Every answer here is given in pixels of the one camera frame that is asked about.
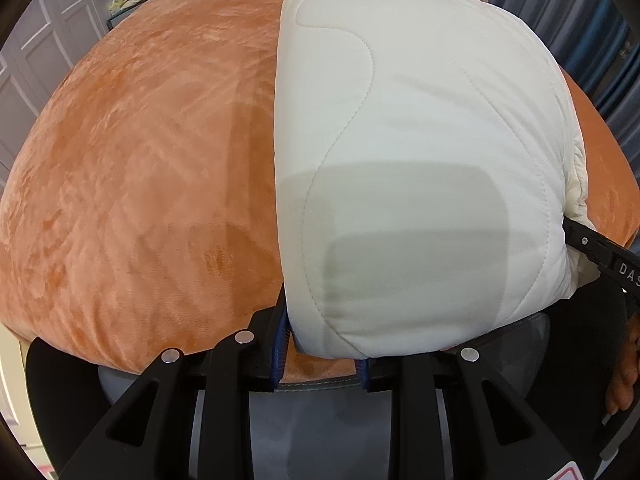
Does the right hand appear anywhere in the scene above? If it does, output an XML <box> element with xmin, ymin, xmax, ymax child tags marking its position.
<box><xmin>605</xmin><ymin>318</ymin><xmax>639</xmax><ymax>415</ymax></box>

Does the cream panelled door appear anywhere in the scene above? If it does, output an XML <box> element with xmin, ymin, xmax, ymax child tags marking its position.
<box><xmin>0</xmin><ymin>326</ymin><xmax>51</xmax><ymax>468</ymax></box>

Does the white panelled wardrobe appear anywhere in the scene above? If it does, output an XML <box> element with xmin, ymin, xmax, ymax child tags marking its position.
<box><xmin>1</xmin><ymin>0</ymin><xmax>112</xmax><ymax>185</ymax></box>

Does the dark blue nightstand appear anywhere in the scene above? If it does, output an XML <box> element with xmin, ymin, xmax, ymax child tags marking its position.
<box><xmin>106</xmin><ymin>9</ymin><xmax>132</xmax><ymax>30</ymax></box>

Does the grey blue curtain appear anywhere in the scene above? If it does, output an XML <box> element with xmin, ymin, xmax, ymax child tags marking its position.
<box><xmin>490</xmin><ymin>0</ymin><xmax>639</xmax><ymax>164</ymax></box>

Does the orange velvet bedspread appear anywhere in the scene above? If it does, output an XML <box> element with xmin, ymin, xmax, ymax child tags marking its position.
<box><xmin>1</xmin><ymin>0</ymin><xmax>639</xmax><ymax>382</ymax></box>

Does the cream quilted jacket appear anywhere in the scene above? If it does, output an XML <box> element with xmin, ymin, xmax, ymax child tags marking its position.
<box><xmin>273</xmin><ymin>0</ymin><xmax>599</xmax><ymax>360</ymax></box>

